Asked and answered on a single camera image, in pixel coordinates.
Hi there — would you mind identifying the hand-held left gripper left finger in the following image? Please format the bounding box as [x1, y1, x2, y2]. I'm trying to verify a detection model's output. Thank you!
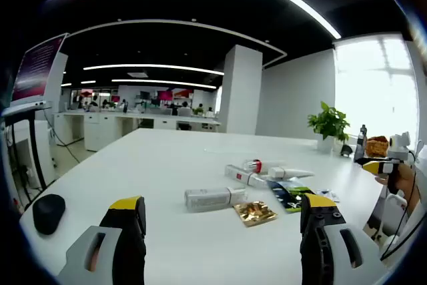
[56, 196, 147, 285]

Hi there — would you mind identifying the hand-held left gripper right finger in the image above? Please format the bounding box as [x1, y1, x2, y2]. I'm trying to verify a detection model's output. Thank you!
[300, 193, 390, 285]

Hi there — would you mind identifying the black green skincare sachet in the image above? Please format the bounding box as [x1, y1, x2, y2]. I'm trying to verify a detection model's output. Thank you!
[282, 187, 317, 214]

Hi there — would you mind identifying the dark blue skincare sachet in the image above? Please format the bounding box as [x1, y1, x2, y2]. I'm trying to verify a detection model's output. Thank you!
[266, 180, 308, 200]

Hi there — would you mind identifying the gold skincare sachet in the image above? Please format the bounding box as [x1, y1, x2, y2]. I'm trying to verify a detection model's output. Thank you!
[232, 200, 279, 228]

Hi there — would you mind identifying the white skincare tube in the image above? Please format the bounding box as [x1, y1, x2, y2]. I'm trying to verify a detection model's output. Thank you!
[268, 166, 316, 180]

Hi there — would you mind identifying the silver skincare bottle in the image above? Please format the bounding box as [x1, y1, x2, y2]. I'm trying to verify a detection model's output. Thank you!
[184, 186, 248, 214]

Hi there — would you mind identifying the clear red-cap skincare bottle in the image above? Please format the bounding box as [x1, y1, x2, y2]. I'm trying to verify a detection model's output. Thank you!
[242, 159, 288, 174]

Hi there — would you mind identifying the white red-label skincare bottle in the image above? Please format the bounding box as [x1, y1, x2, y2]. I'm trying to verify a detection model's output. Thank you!
[224, 164, 268, 188]

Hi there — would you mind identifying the dark drink bottle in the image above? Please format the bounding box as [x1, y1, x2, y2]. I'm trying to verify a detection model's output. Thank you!
[354, 124, 368, 163]

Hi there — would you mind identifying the person's right hand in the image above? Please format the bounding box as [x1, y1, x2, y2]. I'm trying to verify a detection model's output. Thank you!
[375, 164, 420, 212]

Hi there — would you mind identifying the orange snack bag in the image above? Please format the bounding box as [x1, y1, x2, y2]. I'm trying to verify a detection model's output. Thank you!
[365, 135, 390, 158]

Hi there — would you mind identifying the large bright window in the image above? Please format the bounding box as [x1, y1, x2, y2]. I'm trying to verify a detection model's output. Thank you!
[333, 33, 420, 148]

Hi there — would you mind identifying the green potted plant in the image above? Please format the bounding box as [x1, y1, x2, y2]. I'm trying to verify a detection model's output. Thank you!
[307, 100, 351, 153]

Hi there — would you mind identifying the row of white office desks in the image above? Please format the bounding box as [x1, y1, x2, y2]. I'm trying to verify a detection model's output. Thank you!
[53, 110, 222, 152]

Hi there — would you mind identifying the white cabinet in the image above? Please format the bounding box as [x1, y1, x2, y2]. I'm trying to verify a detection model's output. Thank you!
[6, 119, 57, 194]

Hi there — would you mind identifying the black laptop stand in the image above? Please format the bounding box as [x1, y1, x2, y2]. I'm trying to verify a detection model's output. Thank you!
[6, 111, 49, 199]

